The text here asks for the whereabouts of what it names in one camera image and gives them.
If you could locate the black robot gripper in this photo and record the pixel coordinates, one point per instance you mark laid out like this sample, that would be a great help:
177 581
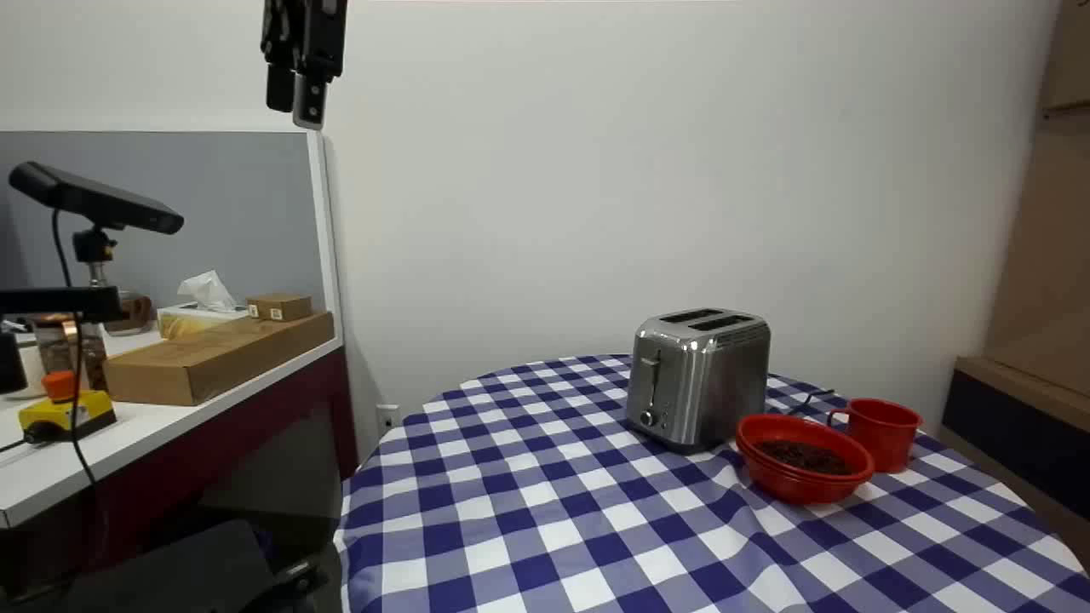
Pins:
303 29

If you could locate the stainless steel two-slot toaster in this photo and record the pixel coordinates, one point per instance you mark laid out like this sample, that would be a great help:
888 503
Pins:
693 378

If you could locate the grey partition panel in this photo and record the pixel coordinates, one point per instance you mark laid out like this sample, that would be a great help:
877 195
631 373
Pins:
227 214

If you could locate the small wooden block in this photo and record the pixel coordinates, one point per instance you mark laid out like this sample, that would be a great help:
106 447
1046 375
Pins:
282 307

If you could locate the tissue box with white tissue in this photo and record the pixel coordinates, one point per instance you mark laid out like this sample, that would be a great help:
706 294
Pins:
201 307

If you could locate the flat cardboard box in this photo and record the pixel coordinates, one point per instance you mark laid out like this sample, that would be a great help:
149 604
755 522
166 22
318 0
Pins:
216 350

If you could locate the white desk with dark front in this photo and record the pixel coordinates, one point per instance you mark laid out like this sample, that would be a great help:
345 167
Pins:
149 455

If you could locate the yellow and orange toy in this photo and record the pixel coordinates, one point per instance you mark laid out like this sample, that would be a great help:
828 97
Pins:
65 411

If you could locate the black chair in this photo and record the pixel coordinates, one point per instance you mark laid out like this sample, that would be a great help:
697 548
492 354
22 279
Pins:
173 574

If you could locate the blue white checkered tablecloth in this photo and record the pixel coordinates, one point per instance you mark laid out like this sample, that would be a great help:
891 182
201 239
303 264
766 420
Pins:
592 522

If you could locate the red plastic bowl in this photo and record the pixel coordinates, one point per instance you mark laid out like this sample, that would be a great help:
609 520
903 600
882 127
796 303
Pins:
783 475

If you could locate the dark coffee beans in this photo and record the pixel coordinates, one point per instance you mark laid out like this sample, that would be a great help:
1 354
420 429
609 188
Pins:
805 457

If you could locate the red plastic cup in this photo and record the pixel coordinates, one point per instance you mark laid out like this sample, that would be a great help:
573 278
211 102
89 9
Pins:
882 429

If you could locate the wooden cabinet with black panel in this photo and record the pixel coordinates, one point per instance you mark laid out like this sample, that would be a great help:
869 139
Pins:
1025 341

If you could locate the black bar-shaped camera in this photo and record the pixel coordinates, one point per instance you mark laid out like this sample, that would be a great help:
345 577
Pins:
95 197

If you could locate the black camera stand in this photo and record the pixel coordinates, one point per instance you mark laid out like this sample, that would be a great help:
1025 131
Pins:
94 252

